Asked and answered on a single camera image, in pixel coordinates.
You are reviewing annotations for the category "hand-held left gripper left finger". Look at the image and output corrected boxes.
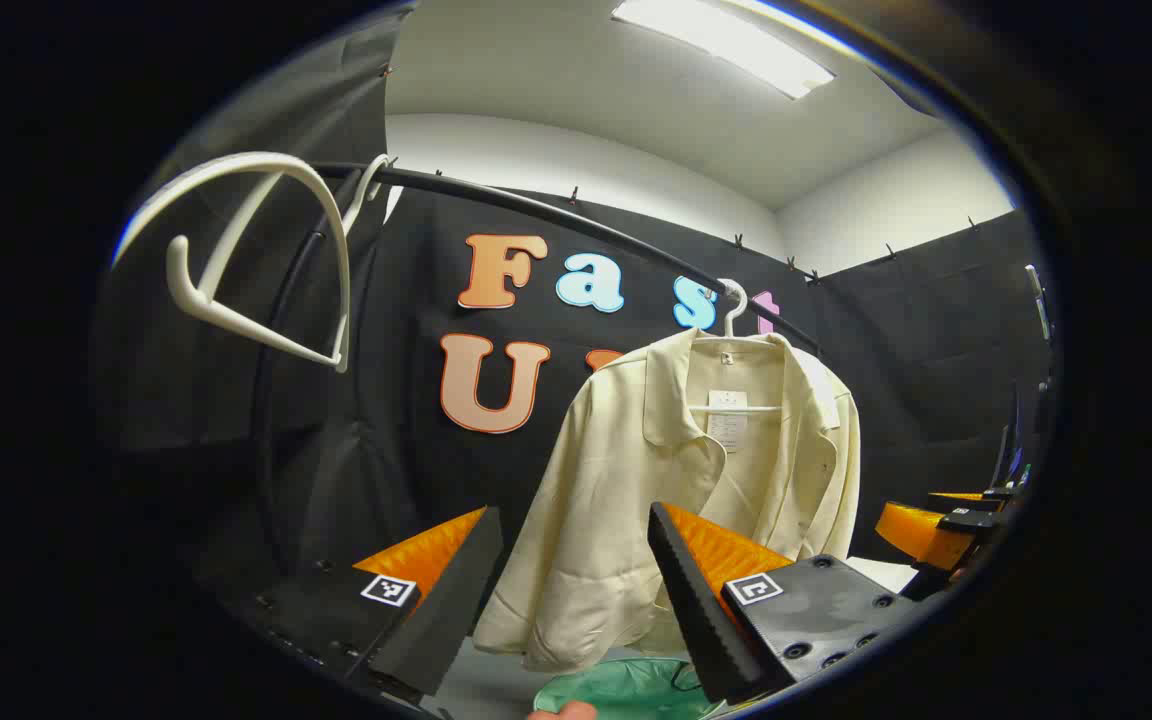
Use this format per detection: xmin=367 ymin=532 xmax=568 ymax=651
xmin=236 ymin=505 xmax=505 ymax=701

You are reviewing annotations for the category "ceiling light panel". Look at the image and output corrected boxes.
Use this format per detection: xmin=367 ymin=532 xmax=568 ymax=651
xmin=611 ymin=0 xmax=837 ymax=101

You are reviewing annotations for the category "row of black clips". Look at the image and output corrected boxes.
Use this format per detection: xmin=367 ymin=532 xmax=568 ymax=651
xmin=376 ymin=65 xmax=982 ymax=286

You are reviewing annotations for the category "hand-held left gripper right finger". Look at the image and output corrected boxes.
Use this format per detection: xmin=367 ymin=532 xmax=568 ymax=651
xmin=648 ymin=502 xmax=922 ymax=706

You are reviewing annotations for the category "black clothes rack rail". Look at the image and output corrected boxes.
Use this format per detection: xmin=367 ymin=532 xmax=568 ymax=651
xmin=251 ymin=160 xmax=825 ymax=576

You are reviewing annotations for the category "cream collared shirt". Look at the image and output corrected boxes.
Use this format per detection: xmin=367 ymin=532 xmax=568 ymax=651
xmin=473 ymin=328 xmax=862 ymax=673

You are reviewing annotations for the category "green laundry hamper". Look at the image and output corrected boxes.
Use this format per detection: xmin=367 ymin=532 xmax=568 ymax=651
xmin=534 ymin=657 xmax=727 ymax=720

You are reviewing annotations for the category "black backdrop cloth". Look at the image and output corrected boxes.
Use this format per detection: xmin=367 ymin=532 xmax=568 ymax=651
xmin=96 ymin=5 xmax=1052 ymax=641

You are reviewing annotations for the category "white plastic hanger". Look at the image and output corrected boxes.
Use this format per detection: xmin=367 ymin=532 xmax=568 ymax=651
xmin=688 ymin=278 xmax=785 ymax=415
xmin=114 ymin=152 xmax=397 ymax=373

